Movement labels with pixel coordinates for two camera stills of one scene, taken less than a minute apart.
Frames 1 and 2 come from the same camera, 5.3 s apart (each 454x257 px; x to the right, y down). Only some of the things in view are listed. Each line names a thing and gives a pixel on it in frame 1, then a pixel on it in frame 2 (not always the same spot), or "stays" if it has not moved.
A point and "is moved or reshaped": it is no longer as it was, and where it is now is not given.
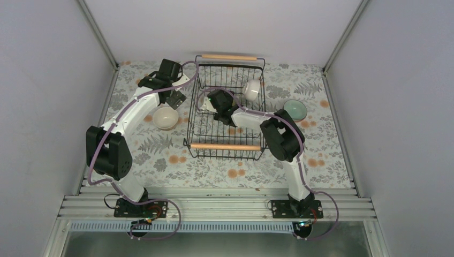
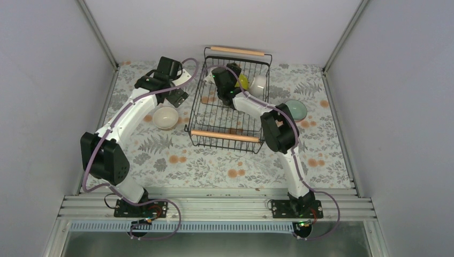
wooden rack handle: [239, 147] to [231, 136]
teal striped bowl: [296, 110] stays
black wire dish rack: [208, 137] is moved or reshaped
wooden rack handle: [229, 57] to [227, 49]
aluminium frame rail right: [377, 243] stays
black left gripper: [175, 101] stays
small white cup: [252, 89] is moved or reshaped
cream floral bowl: [165, 118] stays
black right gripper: [216, 118] to [236, 69]
